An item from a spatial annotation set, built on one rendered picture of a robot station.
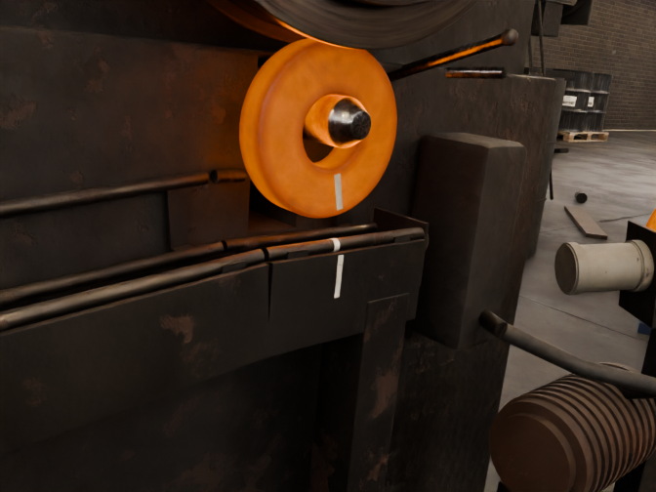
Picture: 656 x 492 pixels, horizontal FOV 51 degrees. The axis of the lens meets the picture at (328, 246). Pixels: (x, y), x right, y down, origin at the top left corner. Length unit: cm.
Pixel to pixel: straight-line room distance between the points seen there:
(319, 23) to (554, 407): 48
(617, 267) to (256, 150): 44
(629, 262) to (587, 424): 18
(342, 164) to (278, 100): 9
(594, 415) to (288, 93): 48
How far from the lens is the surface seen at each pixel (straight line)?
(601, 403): 85
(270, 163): 57
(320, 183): 60
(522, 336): 78
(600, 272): 81
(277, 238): 65
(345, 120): 57
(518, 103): 95
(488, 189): 75
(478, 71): 60
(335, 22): 57
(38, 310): 49
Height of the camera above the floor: 87
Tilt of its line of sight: 15 degrees down
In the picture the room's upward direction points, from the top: 5 degrees clockwise
